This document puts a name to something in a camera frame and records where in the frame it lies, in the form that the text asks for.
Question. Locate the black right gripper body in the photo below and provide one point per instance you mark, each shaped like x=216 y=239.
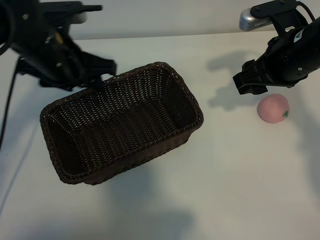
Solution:
x=282 y=62

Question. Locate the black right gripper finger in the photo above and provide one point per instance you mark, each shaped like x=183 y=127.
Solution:
x=248 y=66
x=248 y=83

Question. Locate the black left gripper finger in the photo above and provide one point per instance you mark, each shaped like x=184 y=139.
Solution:
x=100 y=66
x=67 y=85

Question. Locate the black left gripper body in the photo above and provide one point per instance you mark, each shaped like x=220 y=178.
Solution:
x=50 y=50

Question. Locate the pink peach with green leaf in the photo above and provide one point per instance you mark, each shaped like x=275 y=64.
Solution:
x=271 y=108

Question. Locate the dark brown wicker basket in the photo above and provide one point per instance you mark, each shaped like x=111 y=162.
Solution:
x=125 y=120

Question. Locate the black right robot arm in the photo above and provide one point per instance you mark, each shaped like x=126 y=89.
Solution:
x=313 y=45

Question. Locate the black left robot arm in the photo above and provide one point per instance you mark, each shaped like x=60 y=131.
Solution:
x=6 y=25

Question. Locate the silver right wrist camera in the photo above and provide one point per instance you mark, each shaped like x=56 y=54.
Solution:
x=246 y=21

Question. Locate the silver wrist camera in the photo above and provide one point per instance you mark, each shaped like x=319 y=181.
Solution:
x=246 y=21
x=83 y=18

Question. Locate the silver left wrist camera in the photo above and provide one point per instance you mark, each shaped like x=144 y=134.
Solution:
x=83 y=18

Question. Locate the black left camera mount bracket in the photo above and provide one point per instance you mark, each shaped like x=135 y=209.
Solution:
x=70 y=6

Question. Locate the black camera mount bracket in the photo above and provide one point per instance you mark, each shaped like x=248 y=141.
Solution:
x=275 y=7
x=70 y=6

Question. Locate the black right camera mount bracket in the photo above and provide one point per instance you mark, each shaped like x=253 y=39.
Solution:
x=275 y=7

